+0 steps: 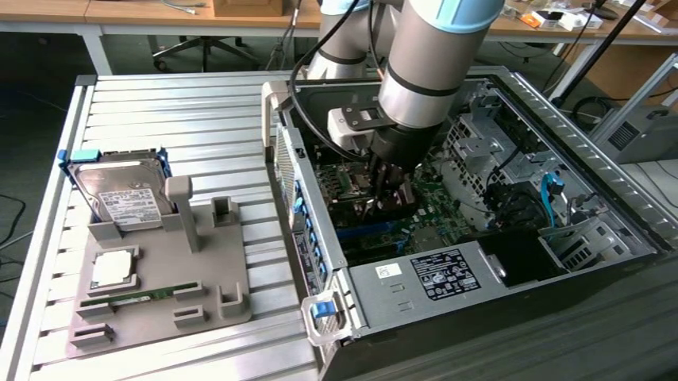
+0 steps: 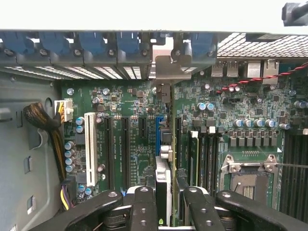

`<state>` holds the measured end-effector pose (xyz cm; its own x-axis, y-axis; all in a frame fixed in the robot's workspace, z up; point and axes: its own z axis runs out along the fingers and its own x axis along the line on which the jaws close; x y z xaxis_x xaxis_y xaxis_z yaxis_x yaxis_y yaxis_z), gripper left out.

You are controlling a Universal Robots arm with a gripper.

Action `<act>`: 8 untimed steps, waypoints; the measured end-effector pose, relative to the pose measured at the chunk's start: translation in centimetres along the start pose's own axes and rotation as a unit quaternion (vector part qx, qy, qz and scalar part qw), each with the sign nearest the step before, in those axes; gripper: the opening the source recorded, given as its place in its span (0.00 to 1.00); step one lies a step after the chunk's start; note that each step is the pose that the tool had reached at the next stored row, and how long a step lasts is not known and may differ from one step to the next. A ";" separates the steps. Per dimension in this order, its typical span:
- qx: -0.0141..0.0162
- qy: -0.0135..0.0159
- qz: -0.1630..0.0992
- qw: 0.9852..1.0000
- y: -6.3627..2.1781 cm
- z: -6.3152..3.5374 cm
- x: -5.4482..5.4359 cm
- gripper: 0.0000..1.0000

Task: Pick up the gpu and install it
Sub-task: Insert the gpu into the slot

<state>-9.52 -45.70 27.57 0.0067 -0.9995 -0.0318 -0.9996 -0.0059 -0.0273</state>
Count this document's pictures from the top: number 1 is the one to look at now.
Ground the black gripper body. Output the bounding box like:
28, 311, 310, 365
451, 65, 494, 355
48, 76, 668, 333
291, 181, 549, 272
365, 125, 441, 219

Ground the graphics card with metal bracket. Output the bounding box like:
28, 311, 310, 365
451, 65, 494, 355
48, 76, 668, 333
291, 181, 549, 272
326, 192, 423, 227

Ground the CPU socket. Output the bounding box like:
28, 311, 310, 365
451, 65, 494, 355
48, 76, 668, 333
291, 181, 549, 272
343, 163, 373, 194

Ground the tall perforated disk bay cage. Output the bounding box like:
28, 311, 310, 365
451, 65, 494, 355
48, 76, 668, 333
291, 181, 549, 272
442, 83, 562, 199

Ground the green motherboard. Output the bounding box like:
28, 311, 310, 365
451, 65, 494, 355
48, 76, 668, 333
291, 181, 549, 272
311, 138, 478, 267

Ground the blue expansion slot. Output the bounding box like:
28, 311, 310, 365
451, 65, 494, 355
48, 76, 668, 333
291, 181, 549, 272
337, 221, 397, 240

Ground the grey chipset heatsink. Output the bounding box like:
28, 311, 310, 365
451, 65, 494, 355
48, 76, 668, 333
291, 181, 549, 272
413, 227, 445, 250

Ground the black expansion slot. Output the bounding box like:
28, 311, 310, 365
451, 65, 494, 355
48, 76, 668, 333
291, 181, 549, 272
342, 241, 403, 264

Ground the blue slot clip row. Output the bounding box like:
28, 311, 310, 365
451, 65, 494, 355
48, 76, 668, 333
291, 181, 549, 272
290, 178, 331, 281

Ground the open grey PC case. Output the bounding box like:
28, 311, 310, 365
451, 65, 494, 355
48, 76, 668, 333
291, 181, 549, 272
261, 65, 678, 381

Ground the grey power supply unit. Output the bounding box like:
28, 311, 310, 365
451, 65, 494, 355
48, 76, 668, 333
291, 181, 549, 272
347, 241, 505, 330

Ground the low silver disk bay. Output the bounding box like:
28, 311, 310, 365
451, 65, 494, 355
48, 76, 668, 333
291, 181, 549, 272
537, 216, 634, 273

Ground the black tripod pole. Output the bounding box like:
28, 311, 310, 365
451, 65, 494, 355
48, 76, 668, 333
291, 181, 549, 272
550, 0, 650, 109

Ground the black office chair base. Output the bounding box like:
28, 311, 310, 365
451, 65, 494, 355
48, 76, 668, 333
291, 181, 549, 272
151, 34, 261, 73

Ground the white device box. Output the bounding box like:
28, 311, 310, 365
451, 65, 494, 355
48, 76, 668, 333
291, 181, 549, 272
531, 10, 605, 33

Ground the brown cardboard box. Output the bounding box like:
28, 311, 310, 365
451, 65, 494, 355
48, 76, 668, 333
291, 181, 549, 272
211, 0, 286, 17

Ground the grey computer tower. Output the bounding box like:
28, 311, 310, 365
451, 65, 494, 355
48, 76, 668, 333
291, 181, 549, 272
590, 103, 678, 166

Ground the black round stand base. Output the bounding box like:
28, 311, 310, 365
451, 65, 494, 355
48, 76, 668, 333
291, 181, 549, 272
582, 0, 620, 21

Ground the cluttered wooden desk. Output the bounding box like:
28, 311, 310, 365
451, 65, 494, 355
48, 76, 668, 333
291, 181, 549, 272
475, 0, 678, 104

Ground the hard disk in blue carrier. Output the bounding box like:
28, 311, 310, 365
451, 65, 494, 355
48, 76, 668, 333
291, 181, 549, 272
55, 147, 176, 233

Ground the grey printed parts rack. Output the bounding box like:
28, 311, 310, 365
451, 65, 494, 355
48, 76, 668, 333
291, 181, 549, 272
63, 174, 255, 360

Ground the green RAM stick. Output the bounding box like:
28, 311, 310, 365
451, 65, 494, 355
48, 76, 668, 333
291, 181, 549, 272
84, 285, 198, 309

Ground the silver CPU chip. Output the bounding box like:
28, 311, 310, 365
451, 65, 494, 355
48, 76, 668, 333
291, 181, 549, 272
90, 252, 135, 291

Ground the wooden desk with grey legs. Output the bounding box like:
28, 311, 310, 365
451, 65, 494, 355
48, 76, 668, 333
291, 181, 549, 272
0, 0, 325, 76

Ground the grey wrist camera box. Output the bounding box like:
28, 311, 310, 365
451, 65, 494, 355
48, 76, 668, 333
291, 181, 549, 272
326, 105, 398, 154

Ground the black wire bundle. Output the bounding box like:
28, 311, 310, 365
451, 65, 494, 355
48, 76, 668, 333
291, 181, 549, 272
482, 182, 547, 232

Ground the blue SATA wire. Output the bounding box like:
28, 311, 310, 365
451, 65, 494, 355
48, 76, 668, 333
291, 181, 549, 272
539, 170, 566, 229

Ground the coiled black cable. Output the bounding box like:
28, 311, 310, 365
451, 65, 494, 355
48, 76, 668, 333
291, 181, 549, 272
571, 94, 620, 130

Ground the thin grey hanging cable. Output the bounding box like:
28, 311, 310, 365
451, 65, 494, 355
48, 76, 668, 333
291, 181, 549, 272
266, 0, 305, 71

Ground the aluminium profile frame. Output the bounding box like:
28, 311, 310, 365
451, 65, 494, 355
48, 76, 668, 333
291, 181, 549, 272
590, 51, 678, 144

